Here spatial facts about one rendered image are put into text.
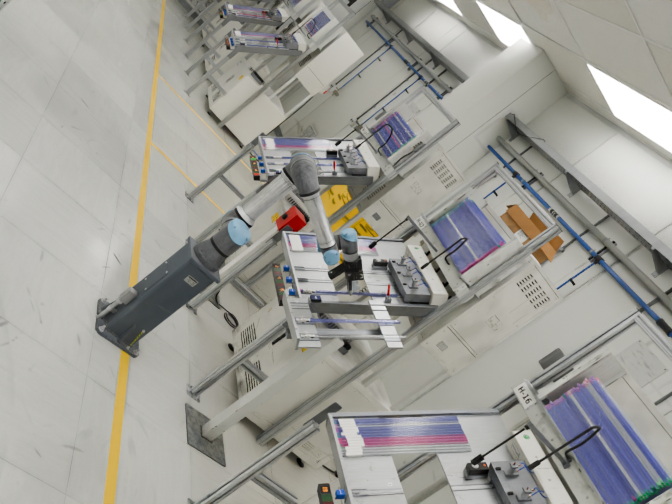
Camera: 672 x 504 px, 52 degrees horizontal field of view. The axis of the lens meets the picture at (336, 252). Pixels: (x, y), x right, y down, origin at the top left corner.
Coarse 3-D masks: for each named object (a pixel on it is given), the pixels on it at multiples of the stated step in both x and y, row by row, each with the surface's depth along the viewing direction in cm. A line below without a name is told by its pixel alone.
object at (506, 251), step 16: (464, 192) 384; (448, 208) 389; (480, 208) 391; (416, 224) 400; (512, 240) 334; (448, 256) 357; (496, 256) 336; (528, 256) 340; (480, 272) 339; (512, 272) 343; (240, 288) 404; (256, 304) 411; (256, 368) 344
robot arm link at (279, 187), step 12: (300, 156) 310; (288, 168) 310; (276, 180) 313; (288, 180) 310; (264, 192) 314; (276, 192) 313; (252, 204) 315; (264, 204) 315; (228, 216) 317; (240, 216) 315; (252, 216) 317
